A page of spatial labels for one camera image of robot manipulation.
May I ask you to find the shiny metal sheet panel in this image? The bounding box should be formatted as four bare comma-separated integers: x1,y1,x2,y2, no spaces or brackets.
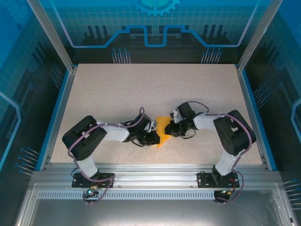
14,183,297,226

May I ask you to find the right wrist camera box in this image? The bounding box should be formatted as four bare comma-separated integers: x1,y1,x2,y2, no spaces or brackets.
169,109,181,122

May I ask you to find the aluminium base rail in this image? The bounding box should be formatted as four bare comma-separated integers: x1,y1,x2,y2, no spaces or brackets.
32,163,282,189

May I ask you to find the slotted aluminium cable duct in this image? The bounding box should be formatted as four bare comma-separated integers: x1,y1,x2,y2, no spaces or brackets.
37,191,216,199

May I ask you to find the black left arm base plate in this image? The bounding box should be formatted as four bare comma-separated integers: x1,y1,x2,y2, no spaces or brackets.
71,173,115,188

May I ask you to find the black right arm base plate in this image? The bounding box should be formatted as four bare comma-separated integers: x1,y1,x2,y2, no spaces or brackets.
197,171,240,188

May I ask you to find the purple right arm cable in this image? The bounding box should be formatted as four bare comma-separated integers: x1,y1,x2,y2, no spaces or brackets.
178,100,253,205

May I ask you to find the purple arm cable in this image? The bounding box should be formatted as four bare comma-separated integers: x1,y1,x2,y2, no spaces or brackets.
67,107,151,206
178,100,253,205

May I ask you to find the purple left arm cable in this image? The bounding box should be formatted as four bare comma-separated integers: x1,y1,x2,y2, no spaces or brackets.
67,107,151,206

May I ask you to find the aluminium side rail blue edge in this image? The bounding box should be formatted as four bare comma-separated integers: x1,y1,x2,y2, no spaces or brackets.
236,67,278,171
35,67,78,171

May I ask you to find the aluminium frame post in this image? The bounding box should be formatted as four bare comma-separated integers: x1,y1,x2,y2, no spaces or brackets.
27,0,78,73
236,0,285,72

